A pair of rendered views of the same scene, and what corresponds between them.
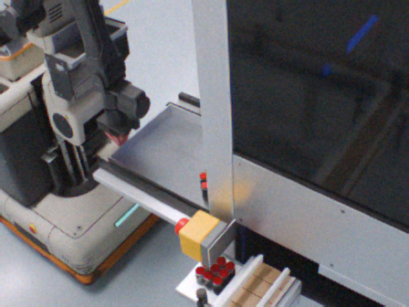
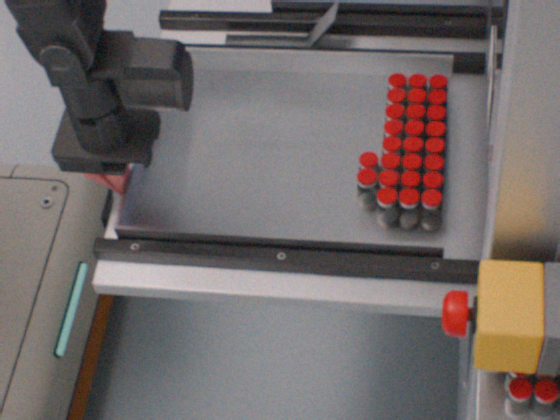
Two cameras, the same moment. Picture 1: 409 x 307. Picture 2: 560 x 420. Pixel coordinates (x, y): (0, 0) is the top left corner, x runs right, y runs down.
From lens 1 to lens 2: 0.51 m
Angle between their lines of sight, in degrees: 19
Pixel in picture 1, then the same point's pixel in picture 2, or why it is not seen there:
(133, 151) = (150, 187)
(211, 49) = not seen: outside the picture
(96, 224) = (18, 373)
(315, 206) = not seen: outside the picture
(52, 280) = not seen: outside the picture
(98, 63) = (58, 14)
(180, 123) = (207, 82)
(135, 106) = (178, 85)
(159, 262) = (162, 382)
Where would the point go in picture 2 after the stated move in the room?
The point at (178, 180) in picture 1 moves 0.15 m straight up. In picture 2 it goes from (299, 209) to (286, 119)
